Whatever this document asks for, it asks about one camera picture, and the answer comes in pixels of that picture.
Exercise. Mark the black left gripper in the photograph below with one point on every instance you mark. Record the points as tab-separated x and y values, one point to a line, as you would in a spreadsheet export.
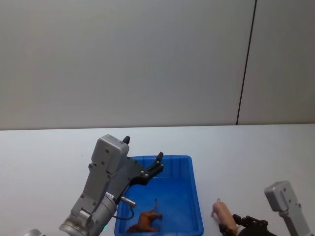
123	178

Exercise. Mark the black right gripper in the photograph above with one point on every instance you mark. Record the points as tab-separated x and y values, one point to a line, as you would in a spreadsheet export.
253	231

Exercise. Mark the pink toy pig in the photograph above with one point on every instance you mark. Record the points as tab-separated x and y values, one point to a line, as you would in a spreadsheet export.
222	212

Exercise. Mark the blue plastic bin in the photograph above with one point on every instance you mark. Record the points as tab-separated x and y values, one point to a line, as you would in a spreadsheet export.
177	191

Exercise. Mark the brown toy lion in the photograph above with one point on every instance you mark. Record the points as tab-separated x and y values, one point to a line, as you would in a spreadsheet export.
146	218

